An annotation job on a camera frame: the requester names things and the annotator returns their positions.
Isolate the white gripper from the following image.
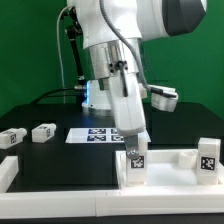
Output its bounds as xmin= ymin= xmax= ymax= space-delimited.
xmin=108 ymin=73 xmax=146 ymax=159

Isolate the white square table top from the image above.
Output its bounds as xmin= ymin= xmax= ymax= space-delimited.
xmin=116 ymin=149 xmax=224 ymax=189

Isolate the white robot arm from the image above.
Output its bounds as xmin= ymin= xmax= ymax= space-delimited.
xmin=67 ymin=0 xmax=207 ymax=159

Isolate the white sheet with fiducial markers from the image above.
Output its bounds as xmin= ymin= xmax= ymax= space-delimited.
xmin=65 ymin=126 xmax=152 ymax=144

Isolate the white front obstacle bar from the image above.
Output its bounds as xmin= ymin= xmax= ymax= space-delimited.
xmin=0 ymin=185 xmax=224 ymax=219

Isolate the white obstacle bar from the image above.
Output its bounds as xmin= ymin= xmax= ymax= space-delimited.
xmin=0 ymin=185 xmax=224 ymax=219
xmin=0 ymin=156 xmax=19 ymax=193

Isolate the white left obstacle bar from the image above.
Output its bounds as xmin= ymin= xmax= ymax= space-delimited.
xmin=0 ymin=156 xmax=19 ymax=193

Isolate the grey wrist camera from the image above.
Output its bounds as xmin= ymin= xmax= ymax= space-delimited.
xmin=148 ymin=85 xmax=179 ymax=112

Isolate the grey braided wrist cable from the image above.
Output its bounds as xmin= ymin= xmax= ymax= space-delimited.
xmin=98 ymin=0 xmax=151 ymax=93

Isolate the black cable on table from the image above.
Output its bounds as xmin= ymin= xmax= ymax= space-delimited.
xmin=30 ymin=87 xmax=88 ymax=105

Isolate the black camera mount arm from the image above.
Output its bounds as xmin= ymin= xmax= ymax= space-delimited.
xmin=65 ymin=19 xmax=88 ymax=86

